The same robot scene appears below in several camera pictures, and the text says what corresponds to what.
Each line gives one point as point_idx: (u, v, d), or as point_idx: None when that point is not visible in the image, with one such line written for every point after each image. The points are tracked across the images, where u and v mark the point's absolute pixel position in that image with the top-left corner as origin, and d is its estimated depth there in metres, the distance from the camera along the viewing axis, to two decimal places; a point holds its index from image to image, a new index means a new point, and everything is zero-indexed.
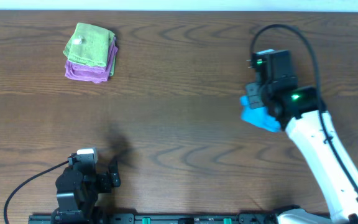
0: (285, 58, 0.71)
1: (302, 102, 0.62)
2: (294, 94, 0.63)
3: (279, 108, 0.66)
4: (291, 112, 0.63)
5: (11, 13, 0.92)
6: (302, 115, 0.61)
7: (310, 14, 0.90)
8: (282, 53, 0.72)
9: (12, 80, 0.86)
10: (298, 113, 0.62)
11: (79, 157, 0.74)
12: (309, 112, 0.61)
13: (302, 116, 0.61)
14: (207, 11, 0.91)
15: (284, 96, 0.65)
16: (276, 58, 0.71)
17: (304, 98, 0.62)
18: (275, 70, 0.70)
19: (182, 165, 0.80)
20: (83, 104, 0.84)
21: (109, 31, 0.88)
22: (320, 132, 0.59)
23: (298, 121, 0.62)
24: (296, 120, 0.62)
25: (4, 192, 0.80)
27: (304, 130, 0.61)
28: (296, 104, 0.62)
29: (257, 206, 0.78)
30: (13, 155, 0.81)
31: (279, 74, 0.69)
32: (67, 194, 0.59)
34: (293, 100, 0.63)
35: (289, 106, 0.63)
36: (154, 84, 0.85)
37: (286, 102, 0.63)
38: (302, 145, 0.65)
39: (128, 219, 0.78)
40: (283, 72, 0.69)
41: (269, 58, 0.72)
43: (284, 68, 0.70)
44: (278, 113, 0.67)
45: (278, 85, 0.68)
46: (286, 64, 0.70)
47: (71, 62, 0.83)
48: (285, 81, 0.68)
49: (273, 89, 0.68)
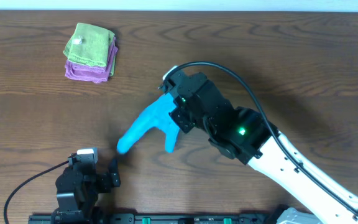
0: (207, 86, 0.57)
1: (250, 133, 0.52)
2: (240, 129, 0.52)
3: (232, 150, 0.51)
4: (246, 151, 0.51)
5: (10, 13, 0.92)
6: (260, 150, 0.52)
7: (310, 14, 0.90)
8: (201, 83, 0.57)
9: (12, 81, 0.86)
10: (253, 149, 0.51)
11: (79, 157, 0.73)
12: (263, 141, 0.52)
13: (260, 151, 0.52)
14: (207, 10, 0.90)
15: (230, 136, 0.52)
16: (199, 89, 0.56)
17: (250, 127, 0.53)
18: (204, 104, 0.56)
19: (182, 165, 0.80)
20: (83, 104, 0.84)
21: (109, 31, 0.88)
22: (288, 161, 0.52)
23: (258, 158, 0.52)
24: (258, 159, 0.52)
25: (4, 192, 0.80)
27: (270, 168, 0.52)
28: (246, 139, 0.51)
29: (257, 206, 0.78)
30: (13, 155, 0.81)
31: (210, 106, 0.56)
32: (67, 194, 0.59)
34: (240, 135, 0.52)
35: (243, 145, 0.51)
36: (154, 84, 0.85)
37: (237, 140, 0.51)
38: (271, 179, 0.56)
39: (128, 219, 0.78)
40: (214, 101, 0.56)
41: (191, 95, 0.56)
43: (213, 97, 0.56)
44: (231, 155, 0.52)
45: (216, 120, 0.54)
46: (212, 91, 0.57)
47: (71, 62, 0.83)
48: (221, 112, 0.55)
49: (215, 127, 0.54)
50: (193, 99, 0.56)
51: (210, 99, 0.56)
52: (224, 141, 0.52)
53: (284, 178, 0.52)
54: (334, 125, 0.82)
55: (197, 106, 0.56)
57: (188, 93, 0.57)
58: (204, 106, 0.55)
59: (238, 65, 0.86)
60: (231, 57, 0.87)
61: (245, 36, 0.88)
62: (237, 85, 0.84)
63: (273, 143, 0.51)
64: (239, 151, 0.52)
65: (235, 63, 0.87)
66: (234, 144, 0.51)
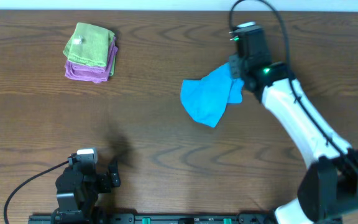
0: (258, 37, 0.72)
1: (274, 74, 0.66)
2: (265, 68, 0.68)
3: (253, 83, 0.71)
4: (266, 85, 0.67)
5: (10, 13, 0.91)
6: (273, 84, 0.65)
7: (311, 14, 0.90)
8: (255, 30, 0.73)
9: (12, 80, 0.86)
10: (269, 82, 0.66)
11: (79, 157, 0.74)
12: (278, 79, 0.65)
13: (273, 84, 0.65)
14: (207, 10, 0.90)
15: (257, 72, 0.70)
16: (250, 33, 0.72)
17: (276, 69, 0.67)
18: (248, 49, 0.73)
19: (182, 165, 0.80)
20: (83, 104, 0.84)
21: (109, 31, 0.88)
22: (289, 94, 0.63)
23: (271, 89, 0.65)
24: (268, 89, 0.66)
25: (4, 192, 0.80)
27: (274, 93, 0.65)
28: (264, 74, 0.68)
29: (257, 206, 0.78)
30: (13, 155, 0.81)
31: (254, 52, 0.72)
32: (67, 194, 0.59)
34: (265, 73, 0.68)
35: (263, 79, 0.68)
36: (154, 84, 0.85)
37: (259, 76, 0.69)
38: (273, 107, 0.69)
39: (128, 219, 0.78)
40: (255, 51, 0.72)
41: (243, 34, 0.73)
43: (260, 46, 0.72)
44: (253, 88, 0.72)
45: (252, 63, 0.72)
46: (260, 43, 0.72)
47: (71, 62, 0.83)
48: (258, 60, 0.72)
49: (249, 66, 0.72)
50: (246, 42, 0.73)
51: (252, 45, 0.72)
52: (251, 77, 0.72)
53: (284, 106, 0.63)
54: (334, 125, 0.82)
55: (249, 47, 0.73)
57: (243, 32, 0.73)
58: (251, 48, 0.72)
59: None
60: None
61: None
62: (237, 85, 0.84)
63: (286, 83, 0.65)
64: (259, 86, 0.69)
65: None
66: (256, 78, 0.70)
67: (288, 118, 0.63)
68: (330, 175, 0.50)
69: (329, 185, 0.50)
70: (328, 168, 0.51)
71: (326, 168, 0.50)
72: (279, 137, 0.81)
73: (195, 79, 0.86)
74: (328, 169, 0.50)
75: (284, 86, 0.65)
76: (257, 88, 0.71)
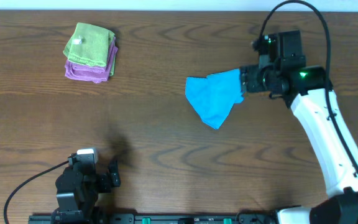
0: (297, 37, 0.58)
1: (312, 79, 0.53)
2: (301, 71, 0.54)
3: (286, 85, 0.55)
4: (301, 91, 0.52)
5: (10, 13, 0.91)
6: (309, 92, 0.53)
7: (310, 14, 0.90)
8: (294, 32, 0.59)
9: (12, 80, 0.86)
10: (304, 89, 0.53)
11: (79, 157, 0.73)
12: (315, 89, 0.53)
13: (309, 93, 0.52)
14: (207, 10, 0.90)
15: (291, 73, 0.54)
16: (287, 34, 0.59)
17: (312, 73, 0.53)
18: (283, 48, 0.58)
19: (182, 165, 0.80)
20: (83, 104, 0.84)
21: (109, 31, 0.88)
22: None
23: (304, 99, 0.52)
24: (301, 98, 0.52)
25: (4, 192, 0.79)
27: (307, 105, 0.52)
28: (302, 76, 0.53)
29: (257, 206, 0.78)
30: (13, 154, 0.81)
31: (288, 53, 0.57)
32: (67, 194, 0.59)
34: (301, 77, 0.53)
35: (298, 84, 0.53)
36: (154, 84, 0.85)
37: (294, 78, 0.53)
38: (303, 119, 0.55)
39: (128, 219, 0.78)
40: (290, 50, 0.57)
41: (279, 35, 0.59)
43: (296, 47, 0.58)
44: (284, 89, 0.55)
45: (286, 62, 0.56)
46: (298, 43, 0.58)
47: (71, 62, 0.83)
48: (293, 60, 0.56)
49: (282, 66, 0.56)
50: (280, 41, 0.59)
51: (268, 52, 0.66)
52: (283, 77, 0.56)
53: (314, 120, 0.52)
54: None
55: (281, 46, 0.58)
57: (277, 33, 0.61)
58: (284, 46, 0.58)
59: (238, 64, 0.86)
60: (231, 56, 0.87)
61: (245, 36, 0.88)
62: None
63: (322, 94, 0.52)
64: (293, 89, 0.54)
65: (235, 63, 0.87)
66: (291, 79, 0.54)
67: (317, 137, 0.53)
68: (353, 209, 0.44)
69: (348, 218, 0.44)
70: (353, 201, 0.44)
71: (348, 200, 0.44)
72: (279, 137, 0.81)
73: (201, 77, 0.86)
74: (352, 203, 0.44)
75: (320, 98, 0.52)
76: (291, 93, 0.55)
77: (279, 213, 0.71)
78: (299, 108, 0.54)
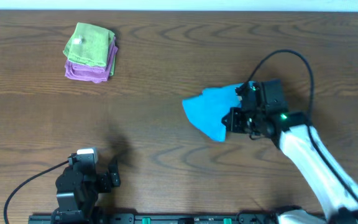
0: (277, 86, 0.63)
1: (292, 121, 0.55)
2: (283, 115, 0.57)
3: (272, 129, 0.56)
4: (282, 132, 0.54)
5: (10, 13, 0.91)
6: (290, 129, 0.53)
7: (310, 14, 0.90)
8: (274, 81, 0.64)
9: (12, 80, 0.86)
10: (286, 129, 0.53)
11: (79, 157, 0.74)
12: (296, 129, 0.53)
13: (290, 129, 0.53)
14: (207, 10, 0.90)
15: (274, 117, 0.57)
16: (267, 83, 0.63)
17: (294, 121, 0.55)
18: (264, 96, 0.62)
19: (182, 165, 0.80)
20: (83, 104, 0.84)
21: (109, 31, 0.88)
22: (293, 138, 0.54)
23: (288, 135, 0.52)
24: (284, 134, 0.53)
25: (4, 192, 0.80)
27: (291, 140, 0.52)
28: (285, 124, 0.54)
29: (257, 206, 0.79)
30: (13, 154, 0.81)
31: (270, 99, 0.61)
32: (67, 194, 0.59)
34: (281, 119, 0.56)
35: (279, 126, 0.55)
36: (154, 84, 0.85)
37: (277, 122, 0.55)
38: (290, 154, 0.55)
39: (128, 219, 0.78)
40: (272, 96, 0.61)
41: (260, 84, 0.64)
43: (277, 94, 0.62)
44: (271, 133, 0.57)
45: (269, 110, 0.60)
46: (278, 89, 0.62)
47: (71, 62, 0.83)
48: (275, 106, 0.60)
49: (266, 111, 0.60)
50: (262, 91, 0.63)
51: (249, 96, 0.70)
52: (269, 121, 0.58)
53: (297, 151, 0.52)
54: (334, 125, 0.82)
55: (262, 94, 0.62)
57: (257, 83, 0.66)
58: (264, 93, 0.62)
59: (238, 64, 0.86)
60: (230, 56, 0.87)
61: (245, 36, 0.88)
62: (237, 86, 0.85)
63: (302, 129, 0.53)
64: (277, 132, 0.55)
65: (235, 63, 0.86)
66: (275, 122, 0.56)
67: (304, 164, 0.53)
68: None
69: None
70: None
71: None
72: None
73: (201, 77, 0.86)
74: None
75: (301, 132, 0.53)
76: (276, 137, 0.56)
77: (279, 217, 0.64)
78: (284, 143, 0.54)
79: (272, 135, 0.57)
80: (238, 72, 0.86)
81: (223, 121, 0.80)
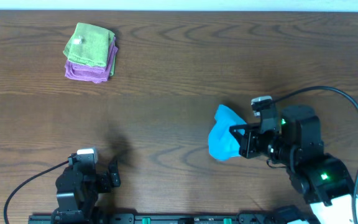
0: (314, 125, 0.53)
1: (332, 182, 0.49)
2: (322, 173, 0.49)
3: (307, 186, 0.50)
4: (321, 195, 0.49)
5: (10, 13, 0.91)
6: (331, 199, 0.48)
7: (311, 14, 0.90)
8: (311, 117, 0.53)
9: (12, 81, 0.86)
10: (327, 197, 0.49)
11: (79, 157, 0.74)
12: (338, 195, 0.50)
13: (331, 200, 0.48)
14: (207, 10, 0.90)
15: (311, 173, 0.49)
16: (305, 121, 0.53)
17: (335, 181, 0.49)
18: (299, 137, 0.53)
19: (182, 165, 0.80)
20: (83, 104, 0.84)
21: (109, 31, 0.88)
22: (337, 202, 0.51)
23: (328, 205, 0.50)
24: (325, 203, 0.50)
25: (5, 192, 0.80)
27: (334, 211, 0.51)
28: (325, 185, 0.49)
29: (257, 206, 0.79)
30: (13, 155, 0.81)
31: (306, 142, 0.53)
32: (67, 194, 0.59)
34: (322, 180, 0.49)
35: (319, 187, 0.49)
36: (154, 84, 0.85)
37: (316, 183, 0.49)
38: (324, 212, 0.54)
39: (128, 219, 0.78)
40: (309, 139, 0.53)
41: (295, 122, 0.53)
43: (314, 135, 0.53)
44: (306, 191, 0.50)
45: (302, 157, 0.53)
46: (316, 130, 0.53)
47: (71, 62, 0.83)
48: (311, 152, 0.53)
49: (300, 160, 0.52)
50: (298, 132, 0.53)
51: (272, 117, 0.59)
52: (303, 176, 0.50)
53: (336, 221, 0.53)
54: (334, 125, 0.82)
55: (299, 136, 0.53)
57: (293, 117, 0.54)
58: (300, 136, 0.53)
59: (238, 64, 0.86)
60: (231, 57, 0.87)
61: (245, 37, 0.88)
62: (237, 86, 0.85)
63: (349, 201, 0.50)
64: (315, 193, 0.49)
65: (235, 63, 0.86)
66: (312, 182, 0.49)
67: None
68: None
69: None
70: None
71: None
72: None
73: (201, 77, 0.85)
74: None
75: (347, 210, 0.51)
76: (311, 195, 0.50)
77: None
78: (323, 211, 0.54)
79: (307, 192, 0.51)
80: (238, 72, 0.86)
81: (232, 130, 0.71)
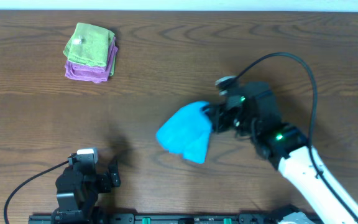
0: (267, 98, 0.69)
1: (286, 141, 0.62)
2: (278, 135, 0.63)
3: (268, 151, 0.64)
4: (280, 155, 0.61)
5: (10, 13, 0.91)
6: (289, 155, 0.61)
7: (311, 14, 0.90)
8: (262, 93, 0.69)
9: (12, 80, 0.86)
10: (285, 153, 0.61)
11: (79, 157, 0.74)
12: (294, 149, 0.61)
13: (289, 155, 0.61)
14: (207, 10, 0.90)
15: (269, 139, 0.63)
16: (258, 96, 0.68)
17: (289, 140, 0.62)
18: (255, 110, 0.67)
19: (182, 165, 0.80)
20: (83, 104, 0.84)
21: (109, 31, 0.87)
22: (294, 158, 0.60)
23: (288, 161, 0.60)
24: (284, 160, 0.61)
25: (4, 192, 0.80)
27: (294, 165, 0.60)
28: (281, 145, 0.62)
29: (257, 206, 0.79)
30: (13, 155, 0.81)
31: (263, 114, 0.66)
32: (67, 194, 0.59)
34: (278, 142, 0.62)
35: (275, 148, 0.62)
36: (154, 84, 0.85)
37: (273, 145, 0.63)
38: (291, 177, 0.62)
39: (128, 219, 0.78)
40: (265, 111, 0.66)
41: (251, 97, 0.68)
43: (266, 106, 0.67)
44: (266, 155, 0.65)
45: (262, 128, 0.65)
46: (268, 104, 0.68)
47: (71, 62, 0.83)
48: (268, 121, 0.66)
49: (260, 130, 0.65)
50: (252, 102, 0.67)
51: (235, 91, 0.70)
52: (264, 143, 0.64)
53: (302, 180, 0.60)
54: (334, 124, 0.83)
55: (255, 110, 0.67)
57: (247, 95, 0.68)
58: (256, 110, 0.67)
59: (238, 64, 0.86)
60: (231, 56, 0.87)
61: (245, 36, 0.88)
62: None
63: (302, 151, 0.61)
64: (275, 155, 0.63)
65: (235, 63, 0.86)
66: (271, 145, 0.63)
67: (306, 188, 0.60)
68: None
69: None
70: None
71: None
72: None
73: (201, 77, 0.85)
74: None
75: (304, 156, 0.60)
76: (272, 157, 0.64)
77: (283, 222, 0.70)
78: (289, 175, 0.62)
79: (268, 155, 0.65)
80: (238, 72, 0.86)
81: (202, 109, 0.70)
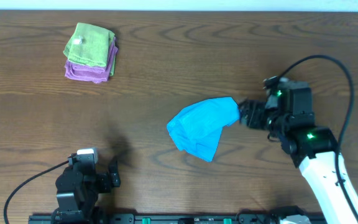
0: (306, 93, 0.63)
1: (317, 141, 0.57)
2: (309, 133, 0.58)
3: (294, 146, 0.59)
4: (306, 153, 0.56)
5: (10, 13, 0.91)
6: (315, 155, 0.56)
7: (311, 14, 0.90)
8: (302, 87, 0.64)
9: (12, 81, 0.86)
10: (312, 153, 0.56)
11: (79, 157, 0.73)
12: (323, 152, 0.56)
13: (315, 155, 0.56)
14: (207, 10, 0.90)
15: (299, 135, 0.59)
16: (299, 89, 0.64)
17: (321, 141, 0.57)
18: (291, 104, 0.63)
19: (182, 165, 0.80)
20: (82, 104, 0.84)
21: (109, 31, 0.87)
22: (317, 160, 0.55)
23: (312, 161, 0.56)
24: (308, 159, 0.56)
25: (5, 192, 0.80)
27: (317, 167, 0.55)
28: (311, 144, 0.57)
29: (257, 206, 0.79)
30: (13, 155, 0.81)
31: (297, 110, 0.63)
32: (67, 194, 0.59)
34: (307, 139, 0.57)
35: (304, 145, 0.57)
36: (154, 84, 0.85)
37: (302, 142, 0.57)
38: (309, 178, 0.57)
39: (128, 219, 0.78)
40: (300, 107, 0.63)
41: (289, 90, 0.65)
43: (304, 102, 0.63)
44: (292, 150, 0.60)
45: (293, 123, 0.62)
46: (307, 100, 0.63)
47: (71, 62, 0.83)
48: (301, 117, 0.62)
49: (290, 124, 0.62)
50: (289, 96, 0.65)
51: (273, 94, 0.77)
52: (291, 138, 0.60)
53: (321, 183, 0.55)
54: (334, 124, 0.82)
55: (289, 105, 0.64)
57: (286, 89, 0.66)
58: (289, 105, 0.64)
59: (238, 64, 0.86)
60: (231, 56, 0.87)
61: (245, 36, 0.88)
62: (237, 86, 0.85)
63: (330, 155, 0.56)
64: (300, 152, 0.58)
65: (235, 63, 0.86)
66: (299, 141, 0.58)
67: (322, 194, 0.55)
68: None
69: None
70: None
71: None
72: None
73: (201, 77, 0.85)
74: None
75: (329, 161, 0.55)
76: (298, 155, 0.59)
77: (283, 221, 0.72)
78: (309, 175, 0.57)
79: (293, 152, 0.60)
80: (238, 72, 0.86)
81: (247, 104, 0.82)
